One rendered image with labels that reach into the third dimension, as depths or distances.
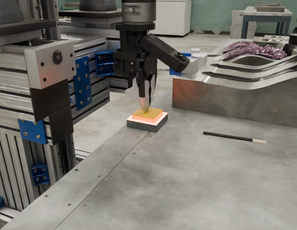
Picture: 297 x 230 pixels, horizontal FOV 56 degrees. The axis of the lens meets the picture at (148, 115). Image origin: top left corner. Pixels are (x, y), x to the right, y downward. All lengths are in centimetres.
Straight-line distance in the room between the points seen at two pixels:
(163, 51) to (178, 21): 682
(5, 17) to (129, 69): 32
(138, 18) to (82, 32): 60
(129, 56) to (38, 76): 21
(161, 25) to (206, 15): 131
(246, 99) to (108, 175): 41
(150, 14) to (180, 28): 681
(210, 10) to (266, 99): 742
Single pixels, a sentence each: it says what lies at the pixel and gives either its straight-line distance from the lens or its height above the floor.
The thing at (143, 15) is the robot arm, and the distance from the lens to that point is 62.
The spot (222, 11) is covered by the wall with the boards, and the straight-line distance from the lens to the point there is 810.
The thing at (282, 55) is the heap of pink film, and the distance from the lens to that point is 119.
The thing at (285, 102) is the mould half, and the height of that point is 86.
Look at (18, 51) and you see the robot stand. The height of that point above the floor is 98.
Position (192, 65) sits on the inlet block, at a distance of 83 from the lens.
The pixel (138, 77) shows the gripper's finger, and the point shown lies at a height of 93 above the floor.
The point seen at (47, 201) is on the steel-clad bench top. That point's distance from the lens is 50.
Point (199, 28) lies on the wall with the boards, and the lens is 821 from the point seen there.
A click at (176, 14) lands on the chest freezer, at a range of 744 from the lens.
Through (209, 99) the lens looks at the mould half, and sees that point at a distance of 78.
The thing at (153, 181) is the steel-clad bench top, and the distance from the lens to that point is 52.
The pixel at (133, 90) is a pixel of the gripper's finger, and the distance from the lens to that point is 68.
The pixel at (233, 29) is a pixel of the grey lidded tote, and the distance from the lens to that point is 745.
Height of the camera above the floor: 111
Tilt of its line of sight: 24 degrees down
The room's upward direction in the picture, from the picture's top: straight up
